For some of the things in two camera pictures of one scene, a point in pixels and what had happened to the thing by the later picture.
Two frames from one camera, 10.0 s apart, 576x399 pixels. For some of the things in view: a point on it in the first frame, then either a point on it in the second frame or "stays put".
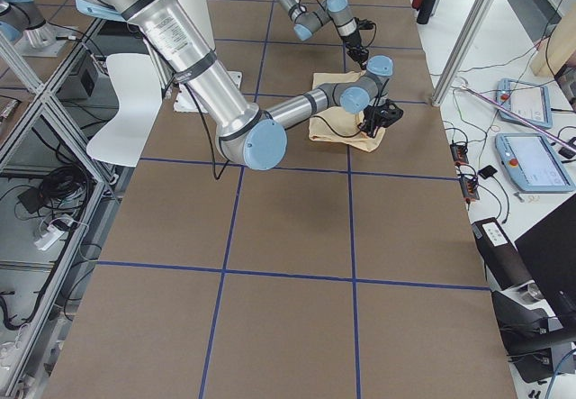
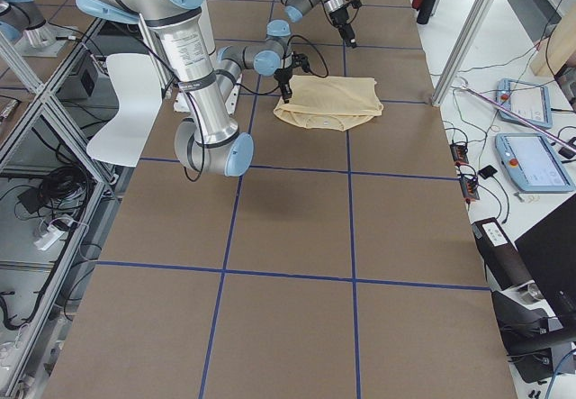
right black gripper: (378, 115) → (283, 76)
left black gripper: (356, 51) → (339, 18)
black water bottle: (427, 3) stays put
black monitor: (548, 250) stays put
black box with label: (503, 263) stays put
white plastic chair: (139, 90) stays put
